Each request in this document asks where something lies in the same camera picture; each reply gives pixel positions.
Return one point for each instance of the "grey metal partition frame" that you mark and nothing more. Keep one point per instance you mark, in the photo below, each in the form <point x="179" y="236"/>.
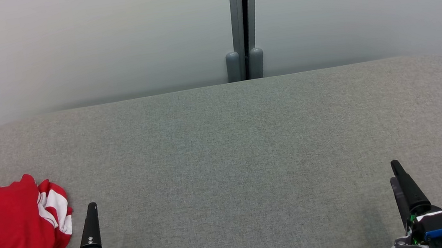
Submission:
<point x="236" y="12"/>

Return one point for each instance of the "grey rounded post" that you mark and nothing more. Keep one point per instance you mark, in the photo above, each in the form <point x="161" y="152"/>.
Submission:
<point x="233" y="67"/>
<point x="257" y="64"/>

